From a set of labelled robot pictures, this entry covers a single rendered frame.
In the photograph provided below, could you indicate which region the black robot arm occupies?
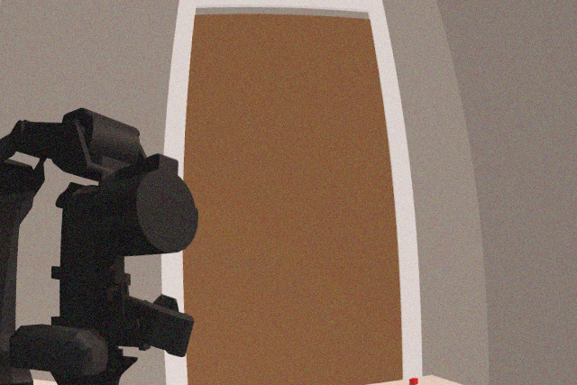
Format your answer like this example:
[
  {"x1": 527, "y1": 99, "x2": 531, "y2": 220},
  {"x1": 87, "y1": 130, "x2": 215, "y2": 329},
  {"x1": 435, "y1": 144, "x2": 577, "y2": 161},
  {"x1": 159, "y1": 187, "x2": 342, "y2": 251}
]
[{"x1": 0, "y1": 107, "x2": 198, "y2": 385}]

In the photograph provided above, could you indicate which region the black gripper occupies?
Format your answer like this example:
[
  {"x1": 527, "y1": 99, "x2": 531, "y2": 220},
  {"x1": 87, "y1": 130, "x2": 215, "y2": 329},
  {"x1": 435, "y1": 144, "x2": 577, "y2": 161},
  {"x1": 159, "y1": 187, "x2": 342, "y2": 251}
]
[{"x1": 9, "y1": 254, "x2": 138, "y2": 385}]

